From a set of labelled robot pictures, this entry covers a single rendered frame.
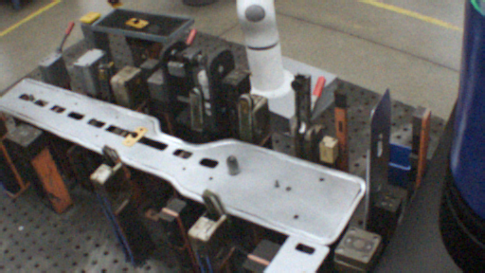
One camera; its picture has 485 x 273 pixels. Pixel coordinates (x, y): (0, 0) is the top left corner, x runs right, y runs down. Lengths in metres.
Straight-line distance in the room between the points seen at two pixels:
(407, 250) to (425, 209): 0.13
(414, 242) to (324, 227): 0.21
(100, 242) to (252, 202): 0.62
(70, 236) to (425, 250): 1.14
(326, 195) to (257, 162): 0.21
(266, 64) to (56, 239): 0.94
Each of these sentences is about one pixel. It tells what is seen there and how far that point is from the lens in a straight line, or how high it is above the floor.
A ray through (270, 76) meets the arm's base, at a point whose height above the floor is 0.87.
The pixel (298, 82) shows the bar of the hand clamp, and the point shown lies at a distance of 1.27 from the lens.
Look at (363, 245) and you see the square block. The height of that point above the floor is 1.06.
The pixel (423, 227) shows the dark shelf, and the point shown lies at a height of 1.03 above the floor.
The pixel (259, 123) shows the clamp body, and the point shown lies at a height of 1.02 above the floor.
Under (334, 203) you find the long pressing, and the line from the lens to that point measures 1.27.
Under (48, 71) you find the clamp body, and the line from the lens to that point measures 2.02.
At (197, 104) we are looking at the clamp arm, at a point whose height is 1.07.
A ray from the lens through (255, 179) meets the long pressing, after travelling 1.35.
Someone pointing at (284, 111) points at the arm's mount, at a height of 0.79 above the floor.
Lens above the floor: 1.93
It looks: 39 degrees down
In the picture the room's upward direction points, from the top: 10 degrees counter-clockwise
